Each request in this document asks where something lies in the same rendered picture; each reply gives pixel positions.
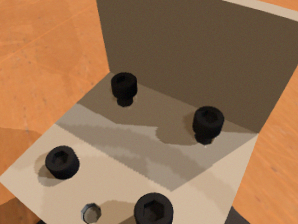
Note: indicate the black socket head screw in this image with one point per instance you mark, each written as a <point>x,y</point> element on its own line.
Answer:
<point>124,88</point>
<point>62,162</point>
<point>207,124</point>
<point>153,208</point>

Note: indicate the beige l-shaped bracket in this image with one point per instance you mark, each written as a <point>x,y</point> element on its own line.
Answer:
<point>235,55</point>

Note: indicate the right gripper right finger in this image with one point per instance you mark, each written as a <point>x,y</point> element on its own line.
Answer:
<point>235,218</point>

